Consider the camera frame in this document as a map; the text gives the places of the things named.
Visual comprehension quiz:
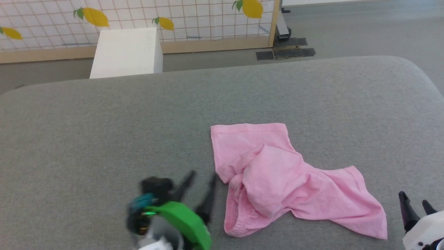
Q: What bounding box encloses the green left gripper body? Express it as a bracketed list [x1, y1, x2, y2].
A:
[126, 176, 213, 250]

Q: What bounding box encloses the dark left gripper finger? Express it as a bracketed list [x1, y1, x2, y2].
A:
[172, 170, 196, 202]
[195, 174, 217, 224]

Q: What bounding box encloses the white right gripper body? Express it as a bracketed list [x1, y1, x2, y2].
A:
[402, 209, 444, 250]

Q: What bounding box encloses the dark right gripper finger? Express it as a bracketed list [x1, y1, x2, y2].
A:
[398, 191, 421, 232]
[422, 200, 438, 216]

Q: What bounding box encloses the pink garment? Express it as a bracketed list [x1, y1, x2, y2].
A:
[210, 123, 388, 240]

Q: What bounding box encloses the grey sofa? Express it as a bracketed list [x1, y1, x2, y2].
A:
[0, 56, 444, 250]

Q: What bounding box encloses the white box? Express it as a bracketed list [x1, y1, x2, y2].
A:
[89, 27, 163, 79]

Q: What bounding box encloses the lemon print grid screen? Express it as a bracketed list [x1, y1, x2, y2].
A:
[0, 0, 281, 64]

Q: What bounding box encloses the black floor mat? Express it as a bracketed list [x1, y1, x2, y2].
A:
[256, 37, 316, 60]

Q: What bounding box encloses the grey metal stand base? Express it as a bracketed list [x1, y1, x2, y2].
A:
[276, 0, 292, 40]

